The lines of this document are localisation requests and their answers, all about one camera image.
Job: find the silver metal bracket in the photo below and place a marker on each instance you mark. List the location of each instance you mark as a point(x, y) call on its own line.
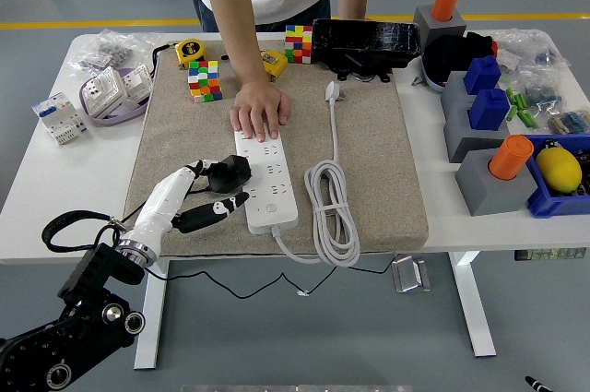
point(410, 274)

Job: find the purple tray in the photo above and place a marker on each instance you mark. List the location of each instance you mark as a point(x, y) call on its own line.
point(115, 119)

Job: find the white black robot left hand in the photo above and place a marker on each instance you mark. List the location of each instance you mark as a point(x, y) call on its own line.
point(159, 207)

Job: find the white wall socket panel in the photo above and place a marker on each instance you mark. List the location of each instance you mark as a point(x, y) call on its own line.
point(137, 83)
point(105, 90)

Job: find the green plastic wall anchor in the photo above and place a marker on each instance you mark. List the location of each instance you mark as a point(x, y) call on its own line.
point(524, 101)
point(521, 116)
point(512, 113)
point(517, 99)
point(531, 120)
point(510, 96)

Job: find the white table leg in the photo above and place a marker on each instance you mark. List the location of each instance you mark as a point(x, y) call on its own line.
point(152, 318)
point(475, 313)

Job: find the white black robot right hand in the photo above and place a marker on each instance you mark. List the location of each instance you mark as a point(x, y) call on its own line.
point(537, 385)

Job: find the person's right hand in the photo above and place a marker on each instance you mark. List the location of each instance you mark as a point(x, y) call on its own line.
point(258, 106)

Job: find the blue plastic bin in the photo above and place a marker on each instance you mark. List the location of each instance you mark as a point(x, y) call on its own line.
point(548, 207)

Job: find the grey-brown mat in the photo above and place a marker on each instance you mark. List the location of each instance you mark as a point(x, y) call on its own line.
point(369, 180)

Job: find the clear bag of metal screws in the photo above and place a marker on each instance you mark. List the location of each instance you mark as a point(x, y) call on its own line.
point(110, 51)

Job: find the small black white toy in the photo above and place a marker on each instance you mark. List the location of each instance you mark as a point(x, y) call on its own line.
point(550, 145)

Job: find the yellow lemon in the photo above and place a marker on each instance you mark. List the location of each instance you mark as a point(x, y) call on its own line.
point(558, 170)

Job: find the black plug adapter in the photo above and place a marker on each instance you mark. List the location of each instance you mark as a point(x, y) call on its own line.
point(230, 175)

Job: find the yellow tape measure chrome clip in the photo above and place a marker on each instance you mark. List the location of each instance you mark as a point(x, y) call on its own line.
point(276, 64)

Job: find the white power strip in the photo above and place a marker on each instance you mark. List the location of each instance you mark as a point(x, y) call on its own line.
point(272, 212)

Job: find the clear plastic bag of parts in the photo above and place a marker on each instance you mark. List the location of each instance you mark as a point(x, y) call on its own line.
point(530, 48)

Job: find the clear bag of resistors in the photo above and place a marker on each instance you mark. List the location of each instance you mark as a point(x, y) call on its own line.
point(569, 122)

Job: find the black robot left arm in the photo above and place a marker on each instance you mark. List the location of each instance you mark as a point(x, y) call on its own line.
point(99, 267)

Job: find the person's right forearm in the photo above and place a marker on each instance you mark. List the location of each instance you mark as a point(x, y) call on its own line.
point(235, 9)

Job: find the multicoloured puzzle cube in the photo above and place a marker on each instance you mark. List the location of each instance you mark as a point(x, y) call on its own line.
point(205, 83)
point(298, 43)

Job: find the light blue bowl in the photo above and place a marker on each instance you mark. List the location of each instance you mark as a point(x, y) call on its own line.
point(433, 83)

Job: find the grey block with hole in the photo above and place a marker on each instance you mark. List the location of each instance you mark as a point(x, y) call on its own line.
point(488, 196)
point(458, 134)
point(454, 90)
point(428, 25)

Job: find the clear bag of blue parts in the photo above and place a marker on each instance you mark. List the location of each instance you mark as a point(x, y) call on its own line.
point(544, 94)

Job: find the white circuit breaker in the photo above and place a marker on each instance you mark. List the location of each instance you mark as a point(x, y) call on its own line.
point(60, 117)

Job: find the yellow tape measure black label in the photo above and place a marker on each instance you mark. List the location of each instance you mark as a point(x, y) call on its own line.
point(191, 51)

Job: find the black box in plastic wrap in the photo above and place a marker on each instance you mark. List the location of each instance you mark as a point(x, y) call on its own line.
point(364, 41)

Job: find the table height control panel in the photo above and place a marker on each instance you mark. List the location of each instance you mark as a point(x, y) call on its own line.
point(548, 254)

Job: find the blue block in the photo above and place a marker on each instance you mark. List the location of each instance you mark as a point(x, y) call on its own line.
point(488, 110)
point(481, 74)

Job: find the orange cylinder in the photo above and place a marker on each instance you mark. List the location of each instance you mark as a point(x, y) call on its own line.
point(510, 159)
point(444, 2)

